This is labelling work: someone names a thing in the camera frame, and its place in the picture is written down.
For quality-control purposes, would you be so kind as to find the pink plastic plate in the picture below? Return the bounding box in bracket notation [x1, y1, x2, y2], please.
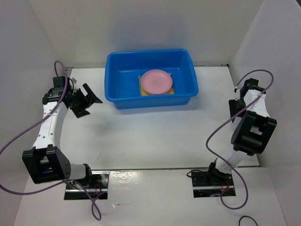
[140, 69, 174, 95]

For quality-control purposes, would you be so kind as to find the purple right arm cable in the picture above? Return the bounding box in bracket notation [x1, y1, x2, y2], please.
[206, 69, 275, 210]

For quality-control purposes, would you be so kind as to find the square bamboo woven tray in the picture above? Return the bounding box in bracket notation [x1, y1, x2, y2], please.
[137, 72, 176, 97]

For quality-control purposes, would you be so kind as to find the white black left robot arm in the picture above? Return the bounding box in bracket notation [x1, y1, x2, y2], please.
[22, 76, 102, 188]

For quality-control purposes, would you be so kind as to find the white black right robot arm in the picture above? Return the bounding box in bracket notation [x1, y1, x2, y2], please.
[206, 78, 277, 185]

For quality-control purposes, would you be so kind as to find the black cable on floor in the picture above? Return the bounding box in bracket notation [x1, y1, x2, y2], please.
[238, 215, 259, 226]

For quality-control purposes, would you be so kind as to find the orange plastic plate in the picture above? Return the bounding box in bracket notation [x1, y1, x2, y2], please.
[140, 87, 174, 96]

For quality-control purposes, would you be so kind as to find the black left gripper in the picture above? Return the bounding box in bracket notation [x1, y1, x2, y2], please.
[69, 83, 102, 118]

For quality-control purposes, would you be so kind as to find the blue plastic bin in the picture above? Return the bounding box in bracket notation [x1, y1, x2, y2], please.
[104, 48, 198, 109]

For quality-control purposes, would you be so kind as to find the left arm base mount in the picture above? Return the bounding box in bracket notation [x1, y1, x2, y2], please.
[64, 170, 110, 201]

